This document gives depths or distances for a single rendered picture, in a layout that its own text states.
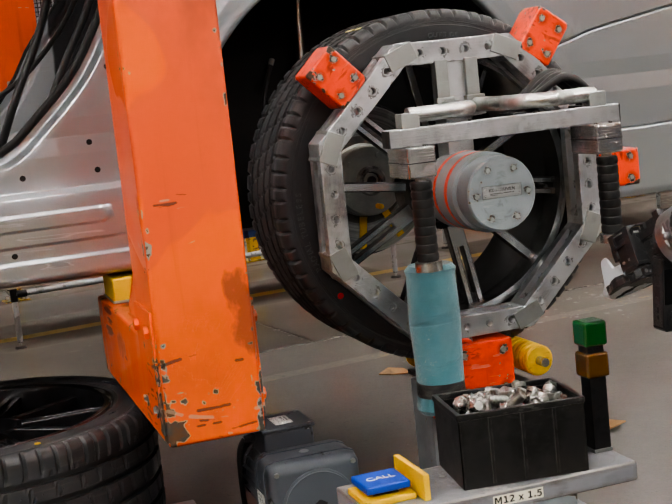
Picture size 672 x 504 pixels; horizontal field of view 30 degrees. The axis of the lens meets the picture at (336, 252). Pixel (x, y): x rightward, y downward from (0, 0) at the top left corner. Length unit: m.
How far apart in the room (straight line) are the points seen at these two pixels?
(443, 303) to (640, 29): 1.00
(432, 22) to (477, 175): 0.35
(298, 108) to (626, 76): 0.90
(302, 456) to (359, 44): 0.75
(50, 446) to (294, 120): 0.71
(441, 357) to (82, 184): 0.80
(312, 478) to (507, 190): 0.61
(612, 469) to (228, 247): 0.68
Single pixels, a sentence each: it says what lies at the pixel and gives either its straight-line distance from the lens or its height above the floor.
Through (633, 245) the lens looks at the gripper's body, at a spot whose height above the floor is 0.78.
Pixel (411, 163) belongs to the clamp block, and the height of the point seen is 0.93.
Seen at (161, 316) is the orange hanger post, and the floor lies 0.73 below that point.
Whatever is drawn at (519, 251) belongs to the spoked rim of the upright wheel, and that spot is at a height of 0.70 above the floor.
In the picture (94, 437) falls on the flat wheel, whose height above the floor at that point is 0.50.
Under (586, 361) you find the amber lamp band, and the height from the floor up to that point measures 0.60.
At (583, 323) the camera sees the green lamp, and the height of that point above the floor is 0.66.
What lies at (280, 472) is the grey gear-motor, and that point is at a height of 0.39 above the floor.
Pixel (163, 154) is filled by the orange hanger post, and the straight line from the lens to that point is 1.96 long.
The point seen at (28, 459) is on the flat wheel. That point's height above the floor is 0.49.
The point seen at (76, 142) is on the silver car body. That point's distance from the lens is 2.49.
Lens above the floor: 1.07
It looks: 8 degrees down
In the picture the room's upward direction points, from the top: 6 degrees counter-clockwise
